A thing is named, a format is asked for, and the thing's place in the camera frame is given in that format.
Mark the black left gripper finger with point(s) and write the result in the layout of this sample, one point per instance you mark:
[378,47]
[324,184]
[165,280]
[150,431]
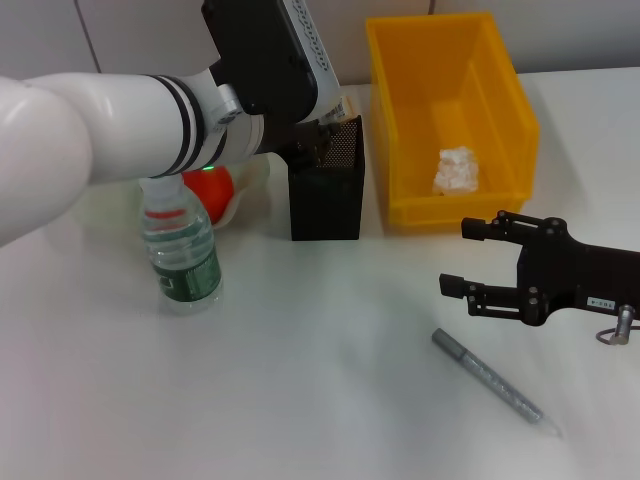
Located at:
[307,155]
[330,131]

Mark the clear green-label water bottle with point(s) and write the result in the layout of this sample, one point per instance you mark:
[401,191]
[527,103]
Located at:
[185,260]

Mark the white paper ball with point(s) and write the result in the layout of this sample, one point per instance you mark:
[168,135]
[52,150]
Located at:
[456,172]

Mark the beige eraser with barcode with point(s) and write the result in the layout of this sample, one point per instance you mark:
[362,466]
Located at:
[342,110]

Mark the green wavy glass fruit plate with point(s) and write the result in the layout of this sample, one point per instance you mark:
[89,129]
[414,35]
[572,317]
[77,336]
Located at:
[250,180]

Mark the black mesh pen holder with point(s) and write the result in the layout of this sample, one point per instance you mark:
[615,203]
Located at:
[325,210]

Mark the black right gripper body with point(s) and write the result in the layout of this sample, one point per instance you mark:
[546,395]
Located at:
[585,277]

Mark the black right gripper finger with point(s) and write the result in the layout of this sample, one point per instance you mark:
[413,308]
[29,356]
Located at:
[452,286]
[474,230]

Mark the yellow plastic bin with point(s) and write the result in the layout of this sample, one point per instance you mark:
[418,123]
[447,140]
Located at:
[450,90]

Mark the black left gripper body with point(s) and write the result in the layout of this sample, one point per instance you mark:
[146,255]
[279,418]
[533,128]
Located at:
[282,135]

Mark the silver grey pen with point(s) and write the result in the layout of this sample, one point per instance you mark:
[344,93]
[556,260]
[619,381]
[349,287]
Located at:
[490,380]

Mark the red-orange toy orange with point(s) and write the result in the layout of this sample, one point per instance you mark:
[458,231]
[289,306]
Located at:
[212,192]

